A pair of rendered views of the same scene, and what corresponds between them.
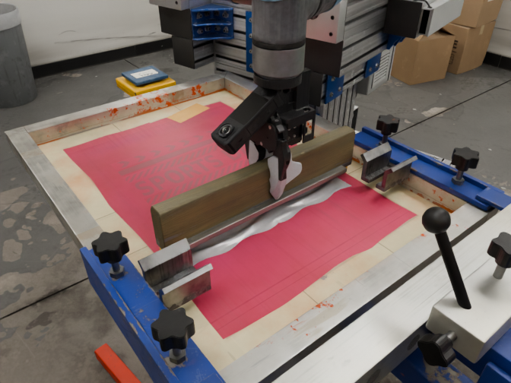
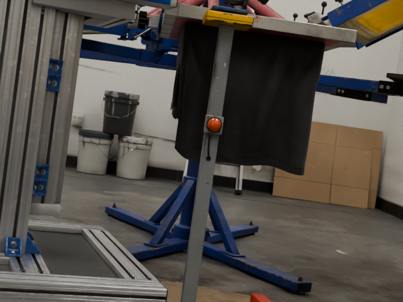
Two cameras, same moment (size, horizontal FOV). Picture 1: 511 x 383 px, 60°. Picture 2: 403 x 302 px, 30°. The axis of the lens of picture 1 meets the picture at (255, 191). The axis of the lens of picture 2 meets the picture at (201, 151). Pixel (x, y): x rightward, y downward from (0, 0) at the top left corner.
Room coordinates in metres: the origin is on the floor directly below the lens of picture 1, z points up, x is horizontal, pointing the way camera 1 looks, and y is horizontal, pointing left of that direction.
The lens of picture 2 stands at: (3.00, 1.45, 0.68)
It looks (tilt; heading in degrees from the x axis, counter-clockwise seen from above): 3 degrees down; 213
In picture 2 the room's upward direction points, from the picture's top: 8 degrees clockwise
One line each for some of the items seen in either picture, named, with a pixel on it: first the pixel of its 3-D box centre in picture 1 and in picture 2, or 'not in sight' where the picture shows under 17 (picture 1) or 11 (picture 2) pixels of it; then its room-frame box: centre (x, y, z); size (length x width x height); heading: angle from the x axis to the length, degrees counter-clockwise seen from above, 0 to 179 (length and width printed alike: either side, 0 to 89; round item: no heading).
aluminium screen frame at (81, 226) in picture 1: (221, 172); (244, 34); (0.72, 0.06, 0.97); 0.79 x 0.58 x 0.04; 38
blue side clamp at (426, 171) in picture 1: (415, 175); (164, 28); (0.70, -0.30, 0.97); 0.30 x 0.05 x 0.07; 38
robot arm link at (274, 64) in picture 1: (277, 57); not in sight; (0.63, -0.03, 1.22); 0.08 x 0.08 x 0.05
